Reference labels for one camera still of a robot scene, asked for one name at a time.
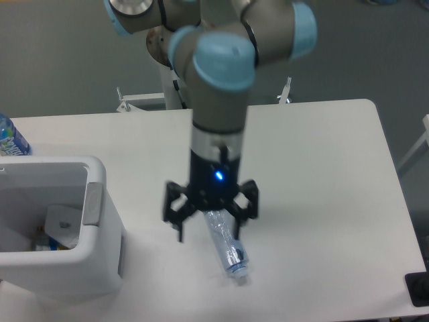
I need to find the blue labelled water bottle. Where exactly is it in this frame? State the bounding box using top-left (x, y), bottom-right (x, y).
top-left (1, 113), bottom-right (32, 156)

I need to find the white plastic trash can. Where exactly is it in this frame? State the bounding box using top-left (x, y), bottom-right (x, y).
top-left (1, 156), bottom-right (126, 297)

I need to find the black clamp at table edge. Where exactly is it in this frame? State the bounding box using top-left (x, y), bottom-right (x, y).
top-left (405, 272), bottom-right (428, 307)

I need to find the white furniture leg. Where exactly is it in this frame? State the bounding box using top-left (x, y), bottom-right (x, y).
top-left (396, 114), bottom-right (428, 178)

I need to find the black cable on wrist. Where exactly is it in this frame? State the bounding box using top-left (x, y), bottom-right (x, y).
top-left (216, 144), bottom-right (231, 165)

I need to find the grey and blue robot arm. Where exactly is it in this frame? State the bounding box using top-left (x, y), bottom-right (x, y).
top-left (105, 1), bottom-right (317, 237)

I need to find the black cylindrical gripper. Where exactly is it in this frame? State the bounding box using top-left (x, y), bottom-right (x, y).
top-left (162, 151), bottom-right (259, 242)

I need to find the blue yellow snack packet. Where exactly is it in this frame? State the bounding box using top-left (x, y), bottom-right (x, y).
top-left (32, 226), bottom-right (65, 252)

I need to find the crushed clear plastic bottle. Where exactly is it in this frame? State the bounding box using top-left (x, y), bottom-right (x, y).
top-left (203, 209), bottom-right (249, 286)

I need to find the white metal robot base frame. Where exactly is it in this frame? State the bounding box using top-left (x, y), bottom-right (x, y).
top-left (116, 80), bottom-right (187, 113)

